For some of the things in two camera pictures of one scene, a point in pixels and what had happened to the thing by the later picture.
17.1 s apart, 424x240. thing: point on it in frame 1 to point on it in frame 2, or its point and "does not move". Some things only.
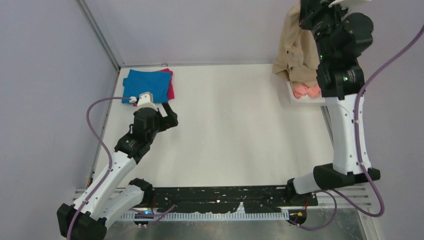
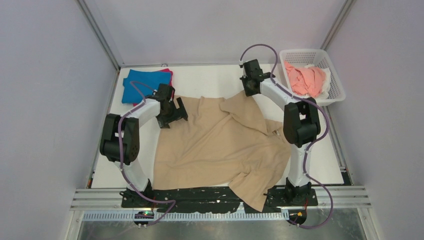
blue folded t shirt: (157, 82) does not move
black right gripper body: (322, 16) to (248, 92)
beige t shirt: (296, 57) to (227, 142)
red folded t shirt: (171, 90) does not move
